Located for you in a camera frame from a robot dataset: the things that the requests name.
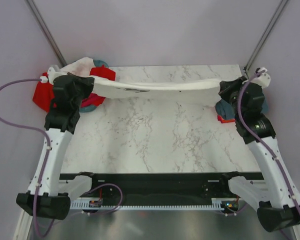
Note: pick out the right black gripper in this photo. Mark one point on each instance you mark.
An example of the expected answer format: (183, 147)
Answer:
(226, 87)

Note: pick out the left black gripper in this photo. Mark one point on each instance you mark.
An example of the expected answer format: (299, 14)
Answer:
(87, 82)

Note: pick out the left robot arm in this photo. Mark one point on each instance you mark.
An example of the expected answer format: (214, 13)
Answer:
(44, 197)

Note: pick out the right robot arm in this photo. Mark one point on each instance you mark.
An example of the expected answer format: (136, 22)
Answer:
(279, 207)

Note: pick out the red t-shirt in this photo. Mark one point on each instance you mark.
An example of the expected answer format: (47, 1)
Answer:
(43, 95)

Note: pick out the magenta t-shirt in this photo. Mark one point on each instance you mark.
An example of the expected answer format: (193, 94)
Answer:
(95, 100)

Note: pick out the folded grey-blue t-shirt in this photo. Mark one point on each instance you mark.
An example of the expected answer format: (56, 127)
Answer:
(226, 111)

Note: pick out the folded red-orange t-shirt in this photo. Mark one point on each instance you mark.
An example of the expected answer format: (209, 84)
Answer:
(224, 121)

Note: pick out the teal laundry basket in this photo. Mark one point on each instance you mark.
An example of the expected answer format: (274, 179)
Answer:
(102, 70)

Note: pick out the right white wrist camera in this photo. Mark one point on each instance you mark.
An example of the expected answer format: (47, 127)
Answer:
(260, 77)

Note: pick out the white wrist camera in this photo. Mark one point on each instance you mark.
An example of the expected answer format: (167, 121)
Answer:
(260, 77)
(53, 72)

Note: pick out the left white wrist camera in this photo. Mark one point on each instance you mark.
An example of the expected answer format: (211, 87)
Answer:
(53, 72)

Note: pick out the left aluminium frame post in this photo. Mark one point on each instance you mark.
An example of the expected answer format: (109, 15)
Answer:
(45, 30)

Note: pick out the aluminium frame post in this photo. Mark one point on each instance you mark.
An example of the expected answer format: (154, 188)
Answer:
(265, 35)
(45, 30)

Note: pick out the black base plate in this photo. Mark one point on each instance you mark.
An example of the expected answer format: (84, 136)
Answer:
(166, 188)

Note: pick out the right aluminium frame post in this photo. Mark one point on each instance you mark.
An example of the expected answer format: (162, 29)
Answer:
(265, 35)

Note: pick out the white slotted cable duct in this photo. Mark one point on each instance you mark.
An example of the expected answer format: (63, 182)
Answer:
(95, 204)

